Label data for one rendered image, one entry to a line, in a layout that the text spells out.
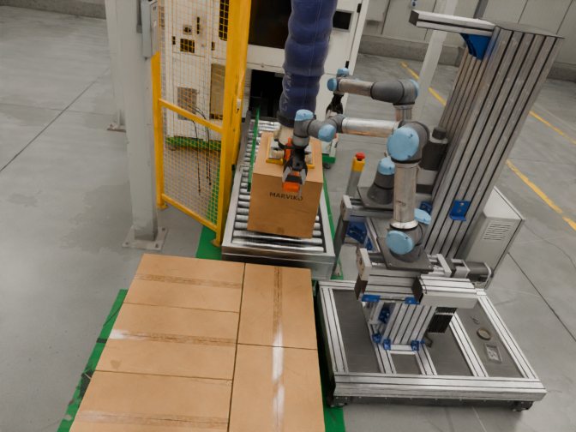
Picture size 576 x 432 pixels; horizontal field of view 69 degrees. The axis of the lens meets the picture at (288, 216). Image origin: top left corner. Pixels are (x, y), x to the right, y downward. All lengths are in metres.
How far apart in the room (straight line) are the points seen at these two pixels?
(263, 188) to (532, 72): 1.39
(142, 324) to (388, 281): 1.21
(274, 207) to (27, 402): 1.67
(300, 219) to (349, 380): 0.94
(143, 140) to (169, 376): 1.69
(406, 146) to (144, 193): 2.18
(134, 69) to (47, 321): 1.67
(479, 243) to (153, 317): 1.67
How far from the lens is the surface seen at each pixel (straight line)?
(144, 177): 3.25
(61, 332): 3.03
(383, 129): 1.86
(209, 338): 2.16
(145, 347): 2.14
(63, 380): 2.80
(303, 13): 2.31
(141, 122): 3.06
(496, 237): 2.32
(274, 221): 2.52
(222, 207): 3.32
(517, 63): 1.97
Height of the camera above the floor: 2.21
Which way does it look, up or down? 34 degrees down
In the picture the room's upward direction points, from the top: 10 degrees clockwise
